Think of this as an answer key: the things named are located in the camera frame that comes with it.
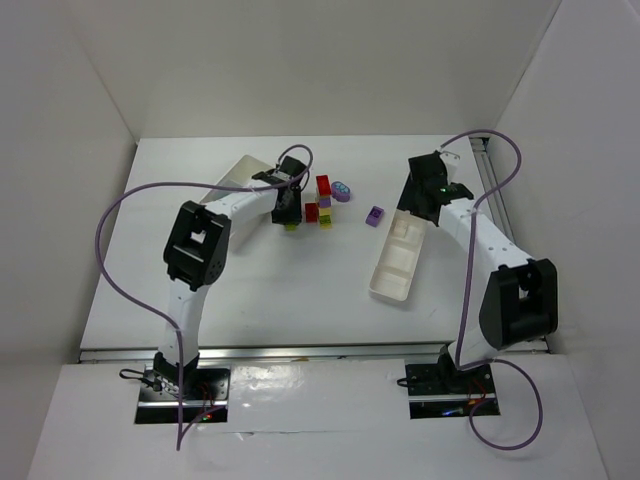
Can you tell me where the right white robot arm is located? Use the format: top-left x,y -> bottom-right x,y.
399,151 -> 559,377

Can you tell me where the purple round printed lego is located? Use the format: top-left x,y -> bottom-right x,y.
331,181 -> 351,203

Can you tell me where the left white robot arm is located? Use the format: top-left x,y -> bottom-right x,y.
153,155 -> 306,389

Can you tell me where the right white divided container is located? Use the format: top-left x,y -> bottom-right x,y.
368,209 -> 427,304

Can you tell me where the aluminium front rail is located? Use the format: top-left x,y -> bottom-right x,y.
78,340 -> 551,364

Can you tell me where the white curved lego brick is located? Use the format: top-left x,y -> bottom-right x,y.
394,221 -> 420,243

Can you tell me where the left white divided container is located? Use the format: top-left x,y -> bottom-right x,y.
199,154 -> 281,256

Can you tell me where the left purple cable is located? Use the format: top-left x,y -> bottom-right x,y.
94,144 -> 315,451

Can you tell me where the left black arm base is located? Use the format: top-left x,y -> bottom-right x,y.
134,362 -> 232,426

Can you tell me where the white divided container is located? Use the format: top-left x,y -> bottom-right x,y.
199,154 -> 281,256
368,209 -> 427,304

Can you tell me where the multicolour lego tower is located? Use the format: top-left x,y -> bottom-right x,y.
316,175 -> 332,229

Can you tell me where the purple sloped lego brick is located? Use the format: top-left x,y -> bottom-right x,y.
365,206 -> 385,228

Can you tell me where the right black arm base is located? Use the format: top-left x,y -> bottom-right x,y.
396,364 -> 500,420

